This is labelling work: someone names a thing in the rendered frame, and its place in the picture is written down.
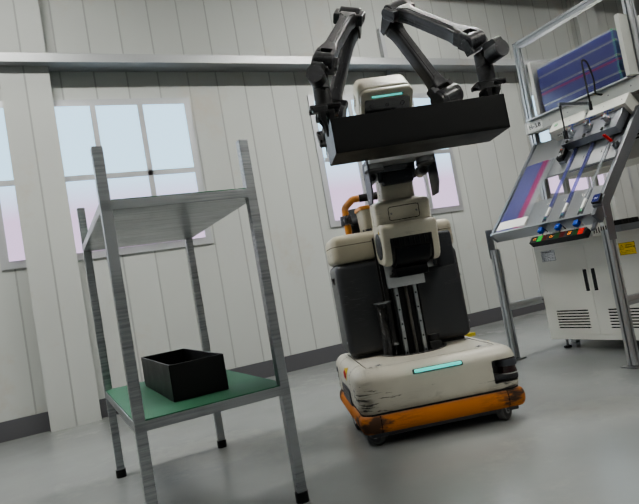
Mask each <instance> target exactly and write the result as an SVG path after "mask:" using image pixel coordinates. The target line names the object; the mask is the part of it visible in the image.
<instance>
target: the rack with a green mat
mask: <svg viewBox="0 0 639 504"><path fill-rule="evenodd" d="M236 147H237V153H238V159H239V165H240V171H241V177H242V183H243V188H239V189H227V190H216V191H204V192H193V193H181V194H170V195H159V196H147V197H136V198H124V199H113V200H111V198H110V192H109V185H108V179H107V172H106V166H105V160H104V153H103V147H102V146H92V147H91V149H90V152H91V158H92V165H93V171H94V177H95V184H96V190H97V197H98V203H99V204H98V207H97V209H96V212H95V215H94V217H93V220H92V222H91V225H90V227H89V230H88V227H87V220H86V214H85V208H77V216H78V223H79V229H80V236H81V242H82V249H83V255H84V262H85V268H86V275H87V281H88V288H89V294H90V301H91V307H92V314H93V320H94V327H95V333H96V340H97V347H98V353H99V360H100V366H101V373H102V379H103V386H104V392H105V399H106V405H107V412H108V418H109V425H110V431H111V438H112V444H113V451H114V457H115V464H116V470H115V471H116V477H117V478H123V477H125V476H127V472H126V467H125V466H124V460H123V453H122V447H121V440H120V434H119V427H118V421H117V415H116V411H117V412H118V413H119V414H120V416H121V417H122V418H123V419H124V420H125V422H126V423H127V424H128V425H129V426H130V428H131V429H132V430H133V431H134V434H135V441H136V447H137V453H138V460H139V466H140V473H141V479H142V486H143V492H144V498H145V504H158V497H157V491H156V485H155V478H154V472H153V465H152V459H151V453H150V446H149V440H148V434H147V431H150V430H153V429H157V428H161V427H165V426H168V425H172V424H176V423H180V422H183V421H187V420H191V419H195V418H198V417H202V416H206V415H210V414H213V417H214V424H215V430H216V436H217V446H218V448H224V447H227V442H226V439H225V434H224V428H223V422H222V416H221V411H225V410H228V409H232V408H236V407H240V406H243V405H247V404H251V403H255V402H258V401H262V400H266V399H270V398H274V397H277V396H279V401H280V407H281V412H282V418H283V424H284V430H285V436H286V442H287V448H288V454H289V460H290V465H291V471H292V477H293V483H294V489H295V498H296V503H297V504H304V503H307V502H308V501H309V495H308V489H307V486H306V480H305V474H304V468H303V463H302V457H301V451H300V445H299V439H298V433H297V427H296V422H295V416H294V410H293V404H292V398H291V392H290V386H289V381H288V375H287V369H286V363H285V357H284V351H283V346H282V340H281V334H280V328H279V322H278V316H277V310H276V305H275V299H274V293H273V287H272V281H271V275H270V269H269V264H268V258H267V252H266V246H265V240H264V234H263V229H262V223H261V217H260V211H259V205H258V199H257V193H256V188H255V182H254V176H253V170H252V164H251V158H250V152H249V147H248V141H247V139H239V140H237V141H236ZM244 204H246V206H247V212H248V218H249V224H250V230H251V236H252V242H253V247H254V253H255V259H256V265H257V271H258V277H259V283H260V289H261V295H262V300H263V306H264V312H265V318H266V324H267V330H268V336H269V342H270V348H271V354H272V359H273V365H274V371H275V377H276V381H275V380H271V379H266V378H262V377H257V376H253V375H248V374H244V373H239V372H235V371H231V370H226V374H227V380H228V386H229V389H227V390H223V391H219V392H215V393H211V394H207V395H203V396H199V397H194V398H190V399H186V400H182V401H178V402H173V401H171V400H169V399H168V398H166V397H164V396H163V395H161V394H159V393H157V392H156V391H154V390H152V389H150V388H149V387H147V386H145V381H144V382H139V376H138V370H137V364H136V357H135V351H134V344H133V338H132V332H131V325H130V319H129V313H128V306H127V300H126V294H125V287H124V281H123V274H122V268H121V262H120V255H119V249H118V248H121V247H129V246H137V245H145V244H153V243H162V242H170V241H178V240H185V246H186V252H187V258H188V264H189V271H190V277H191V283H192V289H193V295H194V301H195V307H196V313H197V320H198V326H199V332H200V338H201V344H202V350H203V351H207V352H211V349H210V343H209V336H208V330H207V324H206V318H205V312H204V306H203V300H202V294H201V288H200V282H199V276H198V269H197V263H196V257H195V251H194V245H193V239H192V238H193V237H194V236H196V235H197V234H199V233H201V232H202V231H204V230H205V229H207V228H208V227H210V226H212V225H213V224H215V223H216V222H218V221H219V220H221V219H222V218H224V217H226V216H227V215H229V214H230V213H232V212H233V211H235V210H236V209H238V208H240V207H241V206H243V205H244ZM105 249H106V254H107V261H108V267H109V274H110V280H111V287H112V293H113V299H114V306H115V312H116V319H117V325H118V332H119V338H120V344H121V351H122V357H123V364H124V370H125V376H126V383H127V385H126V386H122V387H117V388H113V389H112V382H111V376H110V369H109V363H108V356H107V350H106V343H105V337H104V330H103V324H102V317H101V311H100V304H99V298H98V291H97V285H96V278H95V272H94V266H93V259H92V253H91V251H97V250H105Z"/></svg>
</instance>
